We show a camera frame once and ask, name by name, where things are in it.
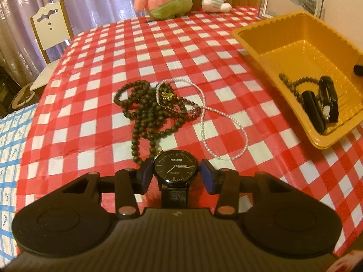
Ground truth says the sheer lace curtain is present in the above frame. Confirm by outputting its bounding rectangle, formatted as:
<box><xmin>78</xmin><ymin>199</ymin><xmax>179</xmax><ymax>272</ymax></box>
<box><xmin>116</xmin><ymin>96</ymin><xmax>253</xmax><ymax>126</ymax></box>
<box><xmin>65</xmin><ymin>0</ymin><xmax>148</xmax><ymax>34</ymax></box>

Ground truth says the black strap wristwatch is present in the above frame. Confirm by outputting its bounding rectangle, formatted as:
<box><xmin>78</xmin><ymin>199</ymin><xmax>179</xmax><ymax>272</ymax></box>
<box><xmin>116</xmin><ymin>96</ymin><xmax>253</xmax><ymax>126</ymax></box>
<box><xmin>301</xmin><ymin>75</ymin><xmax>340</xmax><ymax>134</ymax></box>

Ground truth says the bead bracelet with gold pendant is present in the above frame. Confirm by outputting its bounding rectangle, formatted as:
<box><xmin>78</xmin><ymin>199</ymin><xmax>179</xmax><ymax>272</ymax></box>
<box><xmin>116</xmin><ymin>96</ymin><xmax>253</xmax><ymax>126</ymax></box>
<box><xmin>159</xmin><ymin>91</ymin><xmax>201</xmax><ymax>121</ymax></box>

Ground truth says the black dial mesh strap watch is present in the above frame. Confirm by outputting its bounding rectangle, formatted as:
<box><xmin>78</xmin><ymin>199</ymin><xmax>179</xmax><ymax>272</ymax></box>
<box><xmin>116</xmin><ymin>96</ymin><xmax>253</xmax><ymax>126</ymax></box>
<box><xmin>154</xmin><ymin>149</ymin><xmax>198</xmax><ymax>209</ymax></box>

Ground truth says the dark wooden shelf rack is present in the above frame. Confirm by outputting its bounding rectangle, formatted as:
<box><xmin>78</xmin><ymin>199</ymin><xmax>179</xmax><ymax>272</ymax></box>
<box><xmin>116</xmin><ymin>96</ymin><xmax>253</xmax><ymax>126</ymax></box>
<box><xmin>0</xmin><ymin>65</ymin><xmax>16</xmax><ymax>118</ymax></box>

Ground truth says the blue checkered cloth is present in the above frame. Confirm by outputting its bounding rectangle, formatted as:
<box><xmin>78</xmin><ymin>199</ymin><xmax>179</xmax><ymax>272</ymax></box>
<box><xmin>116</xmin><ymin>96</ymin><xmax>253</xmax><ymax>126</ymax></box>
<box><xmin>0</xmin><ymin>103</ymin><xmax>39</xmax><ymax>272</ymax></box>

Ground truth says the pale floor object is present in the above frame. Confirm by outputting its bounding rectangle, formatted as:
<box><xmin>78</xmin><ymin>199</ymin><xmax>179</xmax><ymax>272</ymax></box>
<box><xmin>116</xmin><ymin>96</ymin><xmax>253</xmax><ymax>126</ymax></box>
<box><xmin>11</xmin><ymin>83</ymin><xmax>37</xmax><ymax>109</ymax></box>

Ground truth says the red checkered tablecloth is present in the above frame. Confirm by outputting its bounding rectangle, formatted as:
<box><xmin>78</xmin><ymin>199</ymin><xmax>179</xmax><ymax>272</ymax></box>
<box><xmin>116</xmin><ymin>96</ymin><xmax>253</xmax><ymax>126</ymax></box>
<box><xmin>15</xmin><ymin>6</ymin><xmax>363</xmax><ymax>264</ymax></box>

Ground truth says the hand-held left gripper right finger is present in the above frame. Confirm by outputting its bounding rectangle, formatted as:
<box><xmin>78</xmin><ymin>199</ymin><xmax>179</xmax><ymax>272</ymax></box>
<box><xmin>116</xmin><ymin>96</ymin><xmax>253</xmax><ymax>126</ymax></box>
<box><xmin>200</xmin><ymin>159</ymin><xmax>294</xmax><ymax>220</ymax></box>

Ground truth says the white wooden chair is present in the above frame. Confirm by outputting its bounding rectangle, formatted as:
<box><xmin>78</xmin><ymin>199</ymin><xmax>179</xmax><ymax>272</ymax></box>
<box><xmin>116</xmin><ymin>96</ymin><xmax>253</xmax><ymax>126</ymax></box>
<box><xmin>29</xmin><ymin>0</ymin><xmax>75</xmax><ymax>92</ymax></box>

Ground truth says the brown bead bracelet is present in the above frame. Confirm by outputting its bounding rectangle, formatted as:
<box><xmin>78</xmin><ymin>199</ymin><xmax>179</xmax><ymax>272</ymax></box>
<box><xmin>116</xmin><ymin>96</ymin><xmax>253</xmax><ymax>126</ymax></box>
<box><xmin>278</xmin><ymin>73</ymin><xmax>320</xmax><ymax>104</ymax></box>

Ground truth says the golden plastic tray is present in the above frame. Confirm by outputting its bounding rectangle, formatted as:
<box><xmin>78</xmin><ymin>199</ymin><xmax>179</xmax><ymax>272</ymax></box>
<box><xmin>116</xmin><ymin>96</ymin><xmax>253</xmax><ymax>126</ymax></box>
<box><xmin>232</xmin><ymin>11</ymin><xmax>363</xmax><ymax>150</ymax></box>

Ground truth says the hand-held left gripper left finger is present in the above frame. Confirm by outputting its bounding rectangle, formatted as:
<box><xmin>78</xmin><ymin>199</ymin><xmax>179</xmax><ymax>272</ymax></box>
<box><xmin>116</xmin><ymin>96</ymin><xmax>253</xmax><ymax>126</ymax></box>
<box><xmin>59</xmin><ymin>159</ymin><xmax>155</xmax><ymax>219</ymax></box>

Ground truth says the lilac drape curtain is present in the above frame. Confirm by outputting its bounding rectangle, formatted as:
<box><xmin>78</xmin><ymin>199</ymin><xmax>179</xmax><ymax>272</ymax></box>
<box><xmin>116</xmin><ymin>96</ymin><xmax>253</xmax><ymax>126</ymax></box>
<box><xmin>0</xmin><ymin>0</ymin><xmax>88</xmax><ymax>91</ymax></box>

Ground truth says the long dark bead necklace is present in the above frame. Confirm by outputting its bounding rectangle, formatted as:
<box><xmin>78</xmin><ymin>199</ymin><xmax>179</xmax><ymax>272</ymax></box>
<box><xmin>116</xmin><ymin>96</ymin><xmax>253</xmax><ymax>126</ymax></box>
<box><xmin>113</xmin><ymin>81</ymin><xmax>186</xmax><ymax>165</ymax></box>

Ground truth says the white pearl necklace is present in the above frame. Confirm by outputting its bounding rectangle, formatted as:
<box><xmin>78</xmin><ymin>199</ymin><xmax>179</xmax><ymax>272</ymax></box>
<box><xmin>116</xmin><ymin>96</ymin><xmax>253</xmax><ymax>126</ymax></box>
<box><xmin>156</xmin><ymin>77</ymin><xmax>249</xmax><ymax>160</ymax></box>

